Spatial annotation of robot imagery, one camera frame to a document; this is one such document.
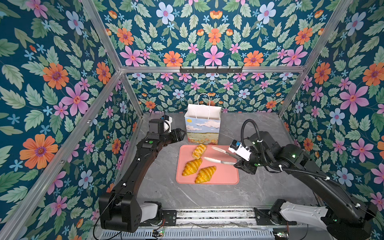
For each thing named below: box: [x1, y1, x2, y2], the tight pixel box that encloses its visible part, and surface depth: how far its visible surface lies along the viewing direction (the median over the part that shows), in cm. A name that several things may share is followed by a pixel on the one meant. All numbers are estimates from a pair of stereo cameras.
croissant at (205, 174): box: [195, 165, 217, 184], surface depth 86 cm
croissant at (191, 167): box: [182, 158, 203, 176], surface depth 89 cm
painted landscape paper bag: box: [184, 93, 222, 145], surface depth 92 cm
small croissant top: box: [192, 143, 207, 160], surface depth 95 cm
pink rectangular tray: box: [175, 144, 240, 185], surface depth 90 cm
